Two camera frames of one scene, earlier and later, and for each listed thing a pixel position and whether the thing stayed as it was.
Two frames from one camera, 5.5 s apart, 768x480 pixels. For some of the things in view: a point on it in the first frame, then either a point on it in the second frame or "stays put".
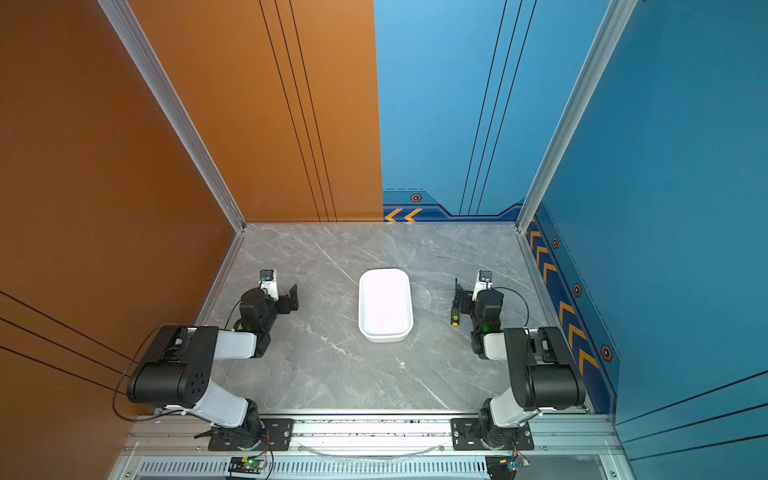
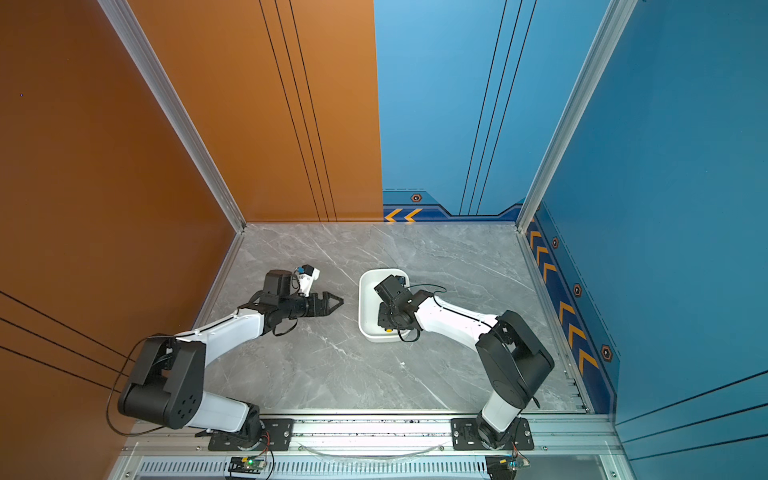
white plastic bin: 386,304 stays put
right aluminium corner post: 618,15 stays put
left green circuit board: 246,465 stays put
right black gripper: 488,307 → 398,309
